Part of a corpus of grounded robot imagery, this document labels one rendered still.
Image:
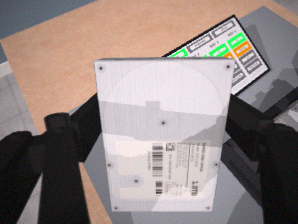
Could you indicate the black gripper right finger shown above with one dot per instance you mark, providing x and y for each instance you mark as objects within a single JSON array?
[{"x": 275, "y": 146}]

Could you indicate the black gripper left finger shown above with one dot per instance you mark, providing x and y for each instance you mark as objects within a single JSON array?
[{"x": 67, "y": 141}]

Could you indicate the black drive dock housing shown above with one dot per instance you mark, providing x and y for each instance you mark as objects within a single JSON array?
[{"x": 239, "y": 164}]

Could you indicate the grey flat mat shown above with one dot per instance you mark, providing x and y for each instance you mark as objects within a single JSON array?
[{"x": 277, "y": 41}]

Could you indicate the black-framed status screen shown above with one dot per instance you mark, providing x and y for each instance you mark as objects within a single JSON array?
[{"x": 228, "y": 39}]

